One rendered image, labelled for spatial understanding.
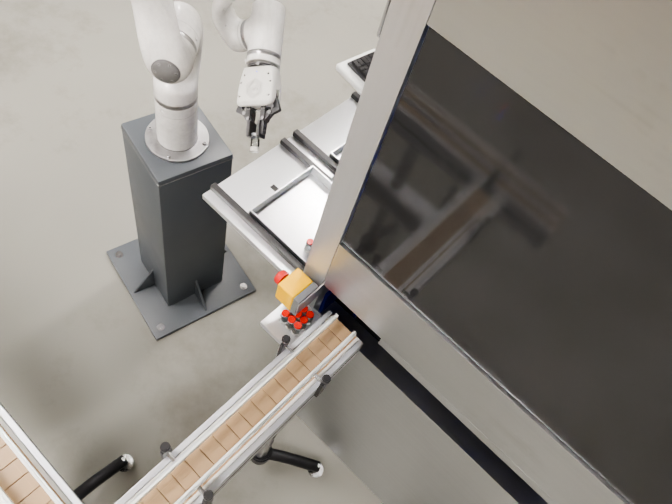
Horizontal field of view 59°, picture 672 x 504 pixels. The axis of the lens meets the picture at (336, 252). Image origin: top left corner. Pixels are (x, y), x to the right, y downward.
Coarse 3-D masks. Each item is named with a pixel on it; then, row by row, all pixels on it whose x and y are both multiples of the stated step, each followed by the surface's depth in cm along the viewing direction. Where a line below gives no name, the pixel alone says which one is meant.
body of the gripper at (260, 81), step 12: (252, 72) 144; (264, 72) 143; (276, 72) 143; (240, 84) 145; (252, 84) 144; (264, 84) 142; (276, 84) 143; (240, 96) 145; (252, 96) 143; (264, 96) 142
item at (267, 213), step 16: (304, 176) 180; (320, 176) 180; (288, 192) 177; (304, 192) 178; (320, 192) 180; (256, 208) 169; (272, 208) 173; (288, 208) 174; (304, 208) 175; (320, 208) 177; (272, 224) 170; (288, 224) 171; (304, 224) 172; (288, 240) 169; (304, 240) 170; (304, 256) 167
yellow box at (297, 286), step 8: (296, 272) 147; (288, 280) 145; (296, 280) 146; (304, 280) 146; (280, 288) 145; (288, 288) 144; (296, 288) 144; (304, 288) 145; (312, 288) 145; (280, 296) 147; (288, 296) 144; (296, 296) 143; (304, 296) 144; (288, 304) 147; (296, 304) 144
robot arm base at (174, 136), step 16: (160, 112) 165; (176, 112) 164; (192, 112) 167; (160, 128) 171; (176, 128) 169; (192, 128) 173; (160, 144) 178; (176, 144) 175; (192, 144) 179; (208, 144) 183; (176, 160) 176; (192, 160) 179
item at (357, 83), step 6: (360, 54) 227; (366, 54) 227; (348, 60) 224; (336, 66) 222; (342, 66) 221; (348, 66) 222; (342, 72) 221; (348, 72) 220; (354, 72) 221; (348, 78) 220; (354, 78) 219; (360, 78) 220; (354, 84) 219; (360, 84) 218; (360, 90) 218
